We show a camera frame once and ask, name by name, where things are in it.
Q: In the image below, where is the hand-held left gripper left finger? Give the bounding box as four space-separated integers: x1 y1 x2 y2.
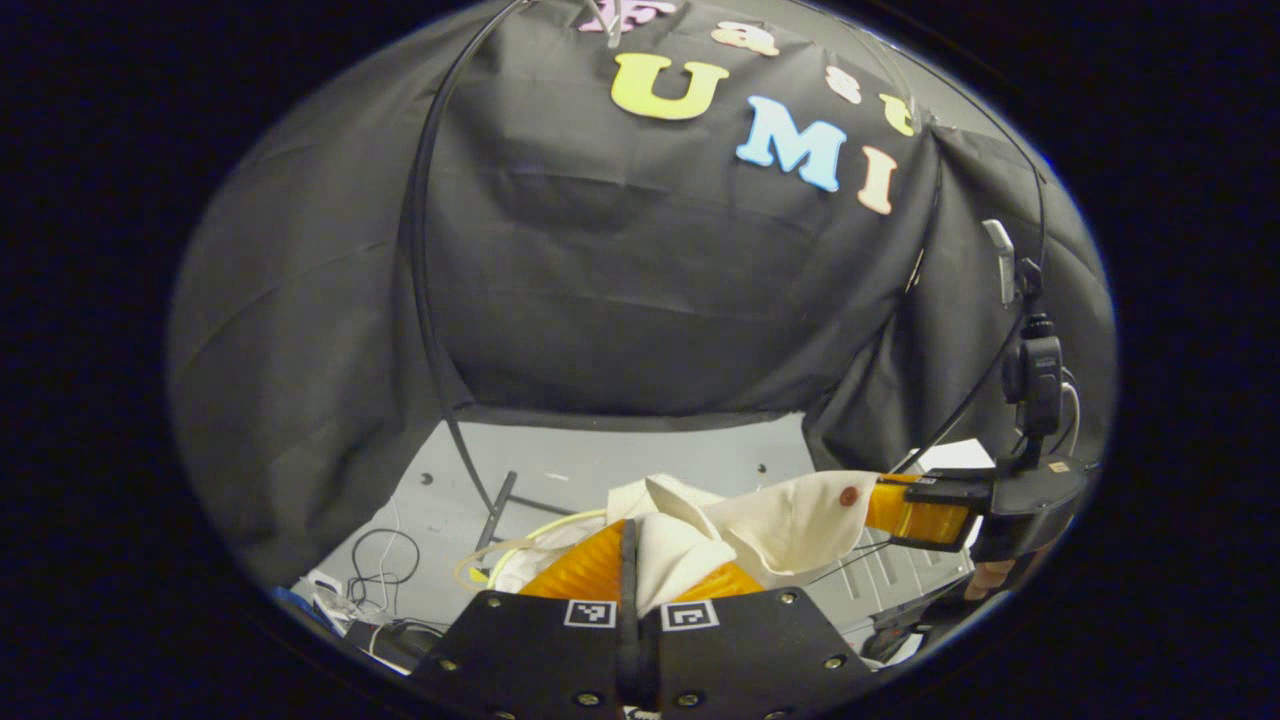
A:
412 518 641 720

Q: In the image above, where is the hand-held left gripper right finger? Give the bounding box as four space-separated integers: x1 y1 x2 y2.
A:
638 560 879 720

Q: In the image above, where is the cream button-up shirt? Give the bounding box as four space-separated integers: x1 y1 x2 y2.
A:
490 472 883 616

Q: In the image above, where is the white mesh laundry hamper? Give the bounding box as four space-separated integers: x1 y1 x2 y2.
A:
455 508 626 596

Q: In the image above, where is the black metal clothes rack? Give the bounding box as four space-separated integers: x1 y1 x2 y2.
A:
405 0 1049 561

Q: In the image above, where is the white flat board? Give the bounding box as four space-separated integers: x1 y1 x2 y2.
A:
915 438 996 471

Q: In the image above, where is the black backdrop cloth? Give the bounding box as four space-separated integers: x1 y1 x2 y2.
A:
168 0 1116 586

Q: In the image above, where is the black stand with camera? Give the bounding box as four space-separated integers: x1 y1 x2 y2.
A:
983 220 1081 461

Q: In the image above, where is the tangle of cables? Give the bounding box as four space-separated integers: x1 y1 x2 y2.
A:
300 527 446 666

